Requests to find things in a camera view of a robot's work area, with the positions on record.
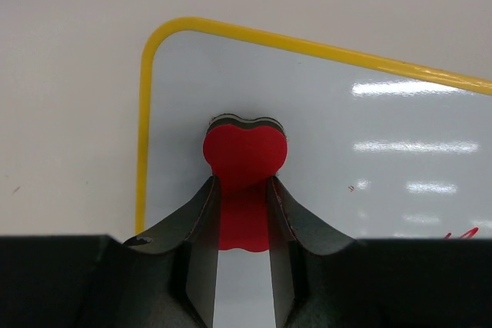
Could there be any yellow framed whiteboard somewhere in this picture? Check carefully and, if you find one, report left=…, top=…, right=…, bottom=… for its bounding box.
left=135, top=17, right=491, bottom=240

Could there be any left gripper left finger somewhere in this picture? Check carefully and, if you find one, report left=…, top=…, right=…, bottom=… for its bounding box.
left=122, top=176, right=221, bottom=327

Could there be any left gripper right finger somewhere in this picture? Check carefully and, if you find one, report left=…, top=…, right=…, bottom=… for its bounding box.
left=267, top=177, right=354, bottom=327

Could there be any red whiteboard eraser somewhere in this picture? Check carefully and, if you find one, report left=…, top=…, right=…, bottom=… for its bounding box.
left=202, top=114, right=288, bottom=253

